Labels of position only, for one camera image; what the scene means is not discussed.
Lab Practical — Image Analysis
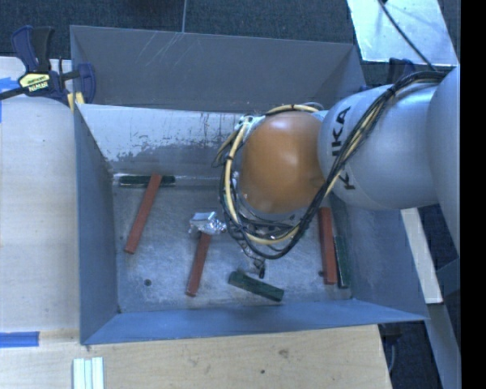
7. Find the red-brown flat block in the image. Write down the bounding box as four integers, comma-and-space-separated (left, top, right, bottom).
123, 173, 164, 255
317, 207, 339, 286
185, 232, 213, 298

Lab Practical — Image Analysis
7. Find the pale wood board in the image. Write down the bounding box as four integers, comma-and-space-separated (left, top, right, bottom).
0, 92, 82, 334

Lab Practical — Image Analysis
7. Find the grey metal bin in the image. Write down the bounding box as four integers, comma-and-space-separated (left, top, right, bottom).
69, 24, 431, 346

